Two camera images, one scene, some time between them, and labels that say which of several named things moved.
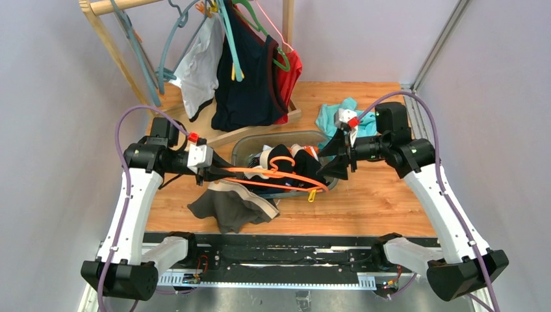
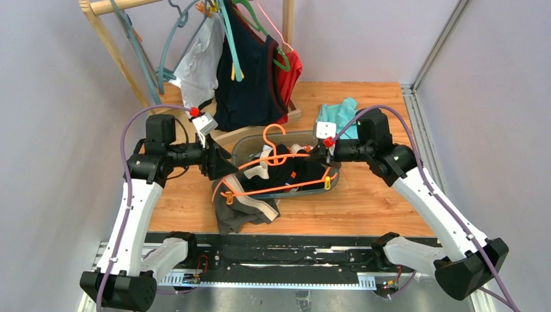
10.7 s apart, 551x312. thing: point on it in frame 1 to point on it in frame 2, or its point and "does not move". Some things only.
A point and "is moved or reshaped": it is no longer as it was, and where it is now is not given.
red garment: [289, 79] does not move
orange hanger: [275, 171] to [275, 188]
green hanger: [261, 27] does not move
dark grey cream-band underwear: [232, 204] is moved or reshaped
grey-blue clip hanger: [127, 21] does not move
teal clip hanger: [236, 69] does not move
